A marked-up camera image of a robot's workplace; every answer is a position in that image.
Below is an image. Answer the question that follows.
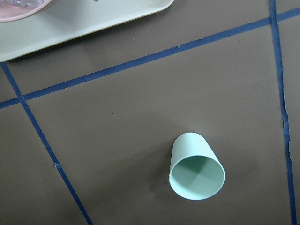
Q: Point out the mint green cup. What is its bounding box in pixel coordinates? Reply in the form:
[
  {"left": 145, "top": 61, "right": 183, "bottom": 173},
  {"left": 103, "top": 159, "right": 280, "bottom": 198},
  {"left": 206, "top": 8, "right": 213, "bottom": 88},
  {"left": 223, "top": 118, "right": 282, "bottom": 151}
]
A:
[{"left": 169, "top": 132, "right": 225, "bottom": 201}]

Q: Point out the beige plastic tray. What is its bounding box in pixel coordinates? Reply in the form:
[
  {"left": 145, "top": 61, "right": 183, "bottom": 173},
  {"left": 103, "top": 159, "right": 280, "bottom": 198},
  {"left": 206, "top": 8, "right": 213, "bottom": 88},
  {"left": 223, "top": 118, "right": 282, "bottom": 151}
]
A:
[{"left": 0, "top": 0, "right": 173, "bottom": 62}]

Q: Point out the pink bowl with ice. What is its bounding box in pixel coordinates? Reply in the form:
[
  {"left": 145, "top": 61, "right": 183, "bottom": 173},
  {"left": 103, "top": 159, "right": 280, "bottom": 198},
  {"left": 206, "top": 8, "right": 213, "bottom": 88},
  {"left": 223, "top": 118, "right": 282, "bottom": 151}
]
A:
[{"left": 0, "top": 0, "right": 57, "bottom": 23}]

